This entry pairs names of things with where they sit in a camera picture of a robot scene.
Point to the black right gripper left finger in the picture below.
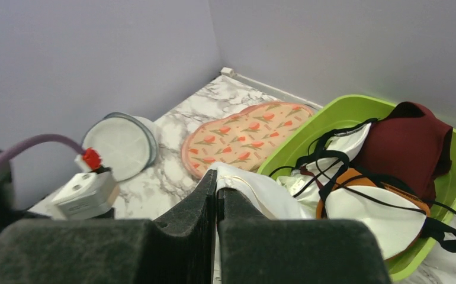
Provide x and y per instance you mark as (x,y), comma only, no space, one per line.
(177,247)

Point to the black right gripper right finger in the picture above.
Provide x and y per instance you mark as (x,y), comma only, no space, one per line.
(255,249)

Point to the grey rimmed round laundry bag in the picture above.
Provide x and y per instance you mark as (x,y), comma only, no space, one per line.
(126,143)

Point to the maroon bra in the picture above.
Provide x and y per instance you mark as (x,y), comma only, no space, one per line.
(410,144)

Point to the green plastic basin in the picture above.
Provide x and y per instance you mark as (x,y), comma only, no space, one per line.
(349,110)

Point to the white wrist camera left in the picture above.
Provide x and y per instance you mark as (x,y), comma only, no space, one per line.
(87,195)

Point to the white bra with black straps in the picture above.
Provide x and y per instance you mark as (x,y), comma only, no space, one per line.
(314,176)

